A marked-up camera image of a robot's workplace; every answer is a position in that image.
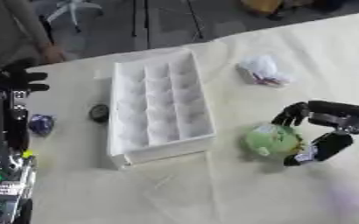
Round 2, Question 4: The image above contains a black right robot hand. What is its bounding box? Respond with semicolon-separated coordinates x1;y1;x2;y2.
270;100;359;167

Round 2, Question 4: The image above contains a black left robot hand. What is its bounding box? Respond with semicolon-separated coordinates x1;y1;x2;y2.
0;59;51;100

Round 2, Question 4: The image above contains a white compartment box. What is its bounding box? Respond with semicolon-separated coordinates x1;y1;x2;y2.
106;47;218;170

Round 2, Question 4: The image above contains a person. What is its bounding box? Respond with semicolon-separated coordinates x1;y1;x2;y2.
0;0;68;86

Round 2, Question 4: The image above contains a blue crumpled wrapper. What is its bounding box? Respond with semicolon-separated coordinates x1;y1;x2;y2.
26;114;56;137

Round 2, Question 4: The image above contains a green soft toy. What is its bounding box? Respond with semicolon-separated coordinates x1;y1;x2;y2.
239;123;306;160

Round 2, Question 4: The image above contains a white crumpled plastic packet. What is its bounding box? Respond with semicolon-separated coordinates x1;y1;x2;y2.
235;54;295;88

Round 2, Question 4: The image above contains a black round disc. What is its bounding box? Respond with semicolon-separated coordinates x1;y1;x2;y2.
88;103;111;123

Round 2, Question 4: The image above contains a yellow bag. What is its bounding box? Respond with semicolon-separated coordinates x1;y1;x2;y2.
239;0;287;21

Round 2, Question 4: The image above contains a black tripod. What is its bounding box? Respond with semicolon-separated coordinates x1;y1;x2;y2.
129;0;206;50

